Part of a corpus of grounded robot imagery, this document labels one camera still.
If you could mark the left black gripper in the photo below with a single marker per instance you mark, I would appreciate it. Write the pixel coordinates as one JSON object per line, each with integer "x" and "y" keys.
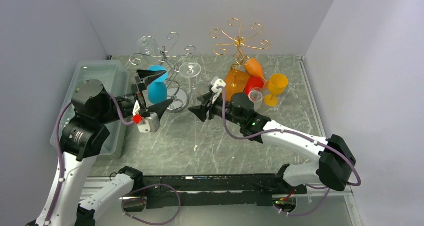
{"x": 138, "y": 95}

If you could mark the yellow plastic wine glass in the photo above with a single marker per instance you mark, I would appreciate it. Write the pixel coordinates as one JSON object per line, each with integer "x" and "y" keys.
{"x": 276, "y": 86}

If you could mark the red plastic wine glass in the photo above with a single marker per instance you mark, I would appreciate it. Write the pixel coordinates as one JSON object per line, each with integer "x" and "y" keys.
{"x": 253, "y": 82}

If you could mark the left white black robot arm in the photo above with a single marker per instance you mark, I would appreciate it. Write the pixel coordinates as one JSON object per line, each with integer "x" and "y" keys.
{"x": 79, "y": 144}

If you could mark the orange plastic wine glass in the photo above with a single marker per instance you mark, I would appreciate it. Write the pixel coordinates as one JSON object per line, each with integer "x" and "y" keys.
{"x": 254, "y": 68}

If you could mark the gold wire glass rack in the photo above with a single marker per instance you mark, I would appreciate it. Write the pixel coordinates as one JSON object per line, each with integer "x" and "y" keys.
{"x": 238, "y": 76}

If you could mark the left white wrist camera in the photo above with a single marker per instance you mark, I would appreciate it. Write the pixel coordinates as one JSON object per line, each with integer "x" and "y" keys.
{"x": 145, "y": 124}

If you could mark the clear patterned wine glass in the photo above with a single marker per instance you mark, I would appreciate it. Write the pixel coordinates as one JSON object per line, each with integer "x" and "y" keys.
{"x": 256, "y": 95}

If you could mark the blue plastic wine glass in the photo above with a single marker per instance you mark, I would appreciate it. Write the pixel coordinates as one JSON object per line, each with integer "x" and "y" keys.
{"x": 157, "y": 91}

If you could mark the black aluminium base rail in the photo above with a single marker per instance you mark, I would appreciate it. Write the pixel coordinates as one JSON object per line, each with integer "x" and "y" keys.
{"x": 156, "y": 192}

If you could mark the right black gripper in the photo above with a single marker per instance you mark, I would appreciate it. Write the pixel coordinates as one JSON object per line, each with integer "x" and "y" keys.
{"x": 201, "y": 111}

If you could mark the clear plain wine glass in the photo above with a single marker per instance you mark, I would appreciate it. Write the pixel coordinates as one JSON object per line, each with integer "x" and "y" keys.
{"x": 191, "y": 71}

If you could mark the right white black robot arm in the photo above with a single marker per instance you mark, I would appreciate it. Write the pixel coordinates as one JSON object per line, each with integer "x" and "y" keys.
{"x": 331, "y": 163}

